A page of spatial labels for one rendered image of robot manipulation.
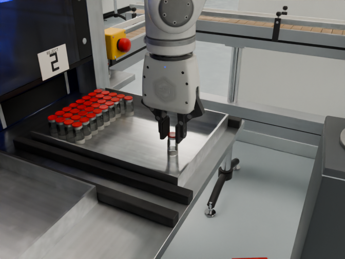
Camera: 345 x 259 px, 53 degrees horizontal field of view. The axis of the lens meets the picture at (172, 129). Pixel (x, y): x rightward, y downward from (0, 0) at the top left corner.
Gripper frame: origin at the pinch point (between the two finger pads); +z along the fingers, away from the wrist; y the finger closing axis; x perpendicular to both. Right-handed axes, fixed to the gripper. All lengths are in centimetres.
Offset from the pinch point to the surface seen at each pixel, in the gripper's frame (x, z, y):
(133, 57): 52, 6, -42
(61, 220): -26.4, 2.6, -4.9
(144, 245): -22.7, 6.0, 6.5
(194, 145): 4.8, 5.7, 2.8
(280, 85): 153, 49, -3
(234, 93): 96, 34, -15
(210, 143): 4.5, 4.0, 6.3
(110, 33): 24.9, -9.8, -31.1
